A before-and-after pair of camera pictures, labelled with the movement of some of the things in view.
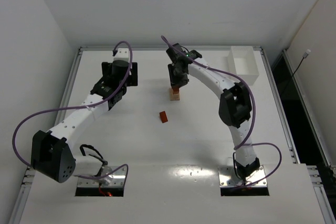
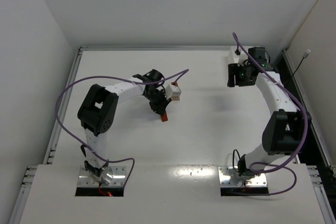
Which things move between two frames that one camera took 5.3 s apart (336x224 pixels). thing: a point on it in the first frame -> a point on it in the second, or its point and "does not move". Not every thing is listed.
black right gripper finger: x=171 y=71 -> x=233 y=69
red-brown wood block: x=163 y=116 does not move
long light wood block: x=176 y=97 does not move
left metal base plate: x=116 y=179 does not move
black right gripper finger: x=182 y=82 -> x=231 y=82
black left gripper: x=105 y=69 -> x=156 y=102
